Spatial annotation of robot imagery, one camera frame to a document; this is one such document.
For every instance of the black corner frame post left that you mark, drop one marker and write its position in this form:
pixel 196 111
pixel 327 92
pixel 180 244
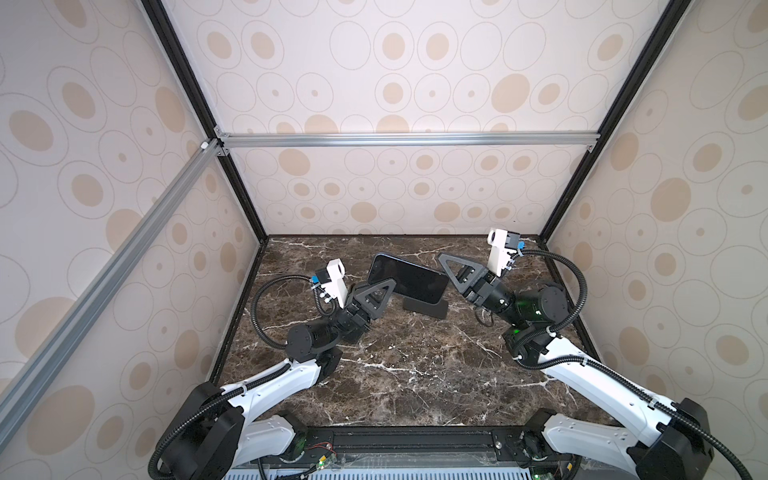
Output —
pixel 161 24

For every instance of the silver aluminium rail left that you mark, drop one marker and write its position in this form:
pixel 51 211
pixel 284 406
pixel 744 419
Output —
pixel 47 362

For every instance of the silver aluminium rail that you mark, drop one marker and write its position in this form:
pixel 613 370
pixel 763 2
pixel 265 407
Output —
pixel 437 139
pixel 47 362

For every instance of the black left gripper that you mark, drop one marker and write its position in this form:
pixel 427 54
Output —
pixel 353 318

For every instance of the black phone case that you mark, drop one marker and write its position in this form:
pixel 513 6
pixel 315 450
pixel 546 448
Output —
pixel 437 310

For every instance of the black smartphone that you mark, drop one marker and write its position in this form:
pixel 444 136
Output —
pixel 412 280

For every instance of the black corner frame post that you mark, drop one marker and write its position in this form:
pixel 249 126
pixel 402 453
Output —
pixel 161 24
pixel 649 55

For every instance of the silver aluminium rail back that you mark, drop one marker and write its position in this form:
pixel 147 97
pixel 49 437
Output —
pixel 437 139

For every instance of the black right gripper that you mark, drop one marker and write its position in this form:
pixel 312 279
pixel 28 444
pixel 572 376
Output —
pixel 481 287

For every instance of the black corner frame post right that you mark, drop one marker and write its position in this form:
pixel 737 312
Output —
pixel 649 55

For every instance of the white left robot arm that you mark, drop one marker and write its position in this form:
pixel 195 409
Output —
pixel 219 428

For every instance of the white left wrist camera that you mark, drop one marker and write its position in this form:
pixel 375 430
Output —
pixel 328 282

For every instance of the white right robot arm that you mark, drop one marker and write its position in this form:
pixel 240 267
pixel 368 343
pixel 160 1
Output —
pixel 656 438

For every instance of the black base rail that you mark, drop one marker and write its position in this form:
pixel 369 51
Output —
pixel 410 452

